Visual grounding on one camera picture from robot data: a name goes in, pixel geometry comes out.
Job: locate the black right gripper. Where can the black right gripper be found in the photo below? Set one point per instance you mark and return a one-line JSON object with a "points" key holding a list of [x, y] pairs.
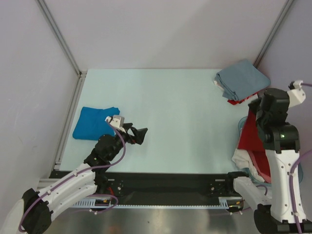
{"points": [[254, 106]]}

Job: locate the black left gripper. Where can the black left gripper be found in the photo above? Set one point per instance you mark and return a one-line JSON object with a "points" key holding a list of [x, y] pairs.
{"points": [[139, 134]]}

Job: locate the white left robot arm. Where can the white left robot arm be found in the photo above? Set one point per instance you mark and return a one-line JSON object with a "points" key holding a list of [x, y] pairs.
{"points": [[36, 210]]}

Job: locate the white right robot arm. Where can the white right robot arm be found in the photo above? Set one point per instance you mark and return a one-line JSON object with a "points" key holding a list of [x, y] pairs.
{"points": [[283, 213]]}

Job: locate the folded red printed t shirt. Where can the folded red printed t shirt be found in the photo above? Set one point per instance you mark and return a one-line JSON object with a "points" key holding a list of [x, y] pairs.
{"points": [[235, 102]]}

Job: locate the white cloth in basin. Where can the white cloth in basin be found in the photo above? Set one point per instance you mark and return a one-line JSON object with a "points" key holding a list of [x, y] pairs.
{"points": [[245, 161]]}

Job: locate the folded grey-blue t shirt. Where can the folded grey-blue t shirt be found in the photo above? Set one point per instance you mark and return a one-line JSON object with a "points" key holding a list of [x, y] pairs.
{"points": [[240, 80]]}

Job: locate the folded bright blue t shirt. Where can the folded bright blue t shirt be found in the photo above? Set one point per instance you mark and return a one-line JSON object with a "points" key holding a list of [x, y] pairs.
{"points": [[91, 124]]}

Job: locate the translucent blue plastic basin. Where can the translucent blue plastic basin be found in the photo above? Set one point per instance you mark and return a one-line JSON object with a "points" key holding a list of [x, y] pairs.
{"points": [[250, 154]]}

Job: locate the folded white t shirt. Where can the folded white t shirt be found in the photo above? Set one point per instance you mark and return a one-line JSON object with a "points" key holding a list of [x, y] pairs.
{"points": [[218, 85]]}

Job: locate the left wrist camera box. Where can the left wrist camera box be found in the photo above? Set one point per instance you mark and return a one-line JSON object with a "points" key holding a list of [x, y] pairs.
{"points": [[116, 122]]}

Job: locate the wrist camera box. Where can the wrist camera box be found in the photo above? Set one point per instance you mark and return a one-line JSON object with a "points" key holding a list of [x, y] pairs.
{"points": [[116, 122], [296, 93]]}

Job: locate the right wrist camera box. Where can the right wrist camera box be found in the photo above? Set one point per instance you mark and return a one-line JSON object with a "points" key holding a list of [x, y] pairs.
{"points": [[296, 93]]}

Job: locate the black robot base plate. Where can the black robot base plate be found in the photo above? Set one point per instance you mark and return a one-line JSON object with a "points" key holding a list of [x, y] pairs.
{"points": [[193, 189]]}

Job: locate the right aluminium frame post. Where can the right aluminium frame post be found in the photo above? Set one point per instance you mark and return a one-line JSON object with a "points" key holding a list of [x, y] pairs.
{"points": [[287, 7]]}

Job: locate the aluminium frame post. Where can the aluminium frame post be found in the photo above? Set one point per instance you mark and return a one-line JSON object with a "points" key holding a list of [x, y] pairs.
{"points": [[48, 16], [287, 7]]}

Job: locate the left aluminium frame post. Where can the left aluminium frame post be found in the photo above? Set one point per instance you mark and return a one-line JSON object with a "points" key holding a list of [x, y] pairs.
{"points": [[48, 16]]}

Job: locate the white slotted cable duct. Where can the white slotted cable duct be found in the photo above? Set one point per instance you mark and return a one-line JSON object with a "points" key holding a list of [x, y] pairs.
{"points": [[99, 204]]}

